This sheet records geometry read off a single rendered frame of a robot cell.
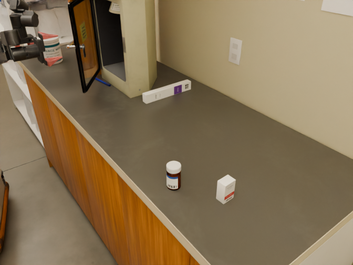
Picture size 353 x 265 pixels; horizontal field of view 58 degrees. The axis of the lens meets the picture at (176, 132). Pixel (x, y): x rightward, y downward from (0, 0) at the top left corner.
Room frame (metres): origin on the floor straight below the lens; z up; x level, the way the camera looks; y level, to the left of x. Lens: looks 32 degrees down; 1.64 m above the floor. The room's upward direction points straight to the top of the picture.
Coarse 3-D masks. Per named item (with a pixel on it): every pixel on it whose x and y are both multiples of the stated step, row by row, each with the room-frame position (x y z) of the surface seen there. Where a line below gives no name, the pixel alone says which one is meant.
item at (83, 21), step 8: (72, 0) 1.41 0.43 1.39; (88, 0) 1.61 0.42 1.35; (80, 8) 1.47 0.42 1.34; (88, 8) 1.59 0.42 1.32; (80, 16) 1.46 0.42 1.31; (88, 16) 1.57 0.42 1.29; (72, 24) 1.34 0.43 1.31; (80, 24) 1.44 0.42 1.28; (88, 24) 1.55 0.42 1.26; (72, 32) 1.34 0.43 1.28; (80, 32) 1.42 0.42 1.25; (88, 32) 1.54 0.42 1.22; (80, 40) 1.41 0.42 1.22; (88, 40) 1.52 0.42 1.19; (88, 48) 1.50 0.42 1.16; (88, 56) 1.48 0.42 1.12; (96, 56) 1.61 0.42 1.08; (88, 64) 1.46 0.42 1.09; (96, 64) 1.59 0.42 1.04; (80, 72) 1.34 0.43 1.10; (88, 72) 1.45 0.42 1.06; (88, 80) 1.43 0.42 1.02
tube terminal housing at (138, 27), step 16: (112, 0) 1.47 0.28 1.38; (128, 0) 1.42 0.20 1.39; (144, 0) 1.47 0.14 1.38; (128, 16) 1.42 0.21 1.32; (144, 16) 1.47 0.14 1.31; (128, 32) 1.42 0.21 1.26; (144, 32) 1.47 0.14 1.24; (128, 48) 1.41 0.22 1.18; (144, 48) 1.46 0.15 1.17; (128, 64) 1.41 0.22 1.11; (144, 64) 1.46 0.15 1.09; (112, 80) 1.55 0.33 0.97; (128, 80) 1.41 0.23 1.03; (144, 80) 1.46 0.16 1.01; (128, 96) 1.42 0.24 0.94
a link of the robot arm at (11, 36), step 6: (6, 30) 1.31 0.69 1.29; (12, 30) 1.31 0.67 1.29; (0, 36) 1.30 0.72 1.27; (6, 36) 1.30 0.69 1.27; (12, 36) 1.30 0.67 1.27; (18, 36) 1.32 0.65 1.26; (6, 42) 1.30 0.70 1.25; (12, 42) 1.30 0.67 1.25; (18, 42) 1.31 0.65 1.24; (6, 48) 1.31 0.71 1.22; (0, 54) 1.27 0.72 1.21; (6, 54) 1.28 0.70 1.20; (0, 60) 1.26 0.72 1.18; (6, 60) 1.26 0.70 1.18
